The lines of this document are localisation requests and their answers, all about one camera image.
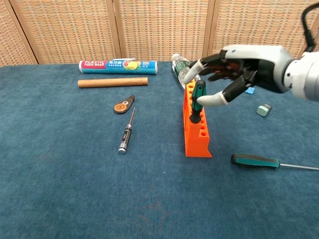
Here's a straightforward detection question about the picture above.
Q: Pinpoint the bamboo folding screen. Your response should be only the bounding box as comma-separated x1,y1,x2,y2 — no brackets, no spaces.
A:
0,0,319,67

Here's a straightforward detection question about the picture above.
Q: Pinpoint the blue carpet table mat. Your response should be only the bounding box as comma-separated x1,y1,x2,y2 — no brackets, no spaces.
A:
0,58,319,239

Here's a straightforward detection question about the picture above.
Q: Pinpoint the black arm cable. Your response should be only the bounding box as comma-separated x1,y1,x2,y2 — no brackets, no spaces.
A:
301,0,319,53

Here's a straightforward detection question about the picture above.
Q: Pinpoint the black orange tape measure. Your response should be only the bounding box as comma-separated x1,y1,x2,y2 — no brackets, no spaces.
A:
113,95,136,115

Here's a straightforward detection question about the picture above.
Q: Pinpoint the wooden rod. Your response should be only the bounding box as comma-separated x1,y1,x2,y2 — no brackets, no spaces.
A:
77,77,149,89

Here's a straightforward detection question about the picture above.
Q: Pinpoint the orange tool holder rack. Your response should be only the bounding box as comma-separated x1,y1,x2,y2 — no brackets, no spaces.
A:
183,81,213,158

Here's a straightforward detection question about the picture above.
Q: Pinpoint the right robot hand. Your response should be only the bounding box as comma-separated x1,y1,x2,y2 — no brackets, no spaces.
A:
183,44,294,107

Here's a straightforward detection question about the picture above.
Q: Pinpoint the plastic food wrap roll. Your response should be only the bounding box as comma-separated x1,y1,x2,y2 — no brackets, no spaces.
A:
78,58,159,74

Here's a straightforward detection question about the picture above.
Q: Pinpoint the black precision screwdriver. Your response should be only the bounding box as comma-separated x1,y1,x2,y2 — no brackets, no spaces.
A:
118,107,136,155

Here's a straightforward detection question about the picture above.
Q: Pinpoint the large green black screwdriver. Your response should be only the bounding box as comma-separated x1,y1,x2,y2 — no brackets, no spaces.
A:
230,153,319,172

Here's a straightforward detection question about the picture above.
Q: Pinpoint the clear plastic water bottle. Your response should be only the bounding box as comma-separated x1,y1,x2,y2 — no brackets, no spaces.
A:
171,53,201,90

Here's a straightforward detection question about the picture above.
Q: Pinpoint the small striped green screwdriver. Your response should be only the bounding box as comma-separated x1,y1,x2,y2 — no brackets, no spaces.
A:
189,80,207,124

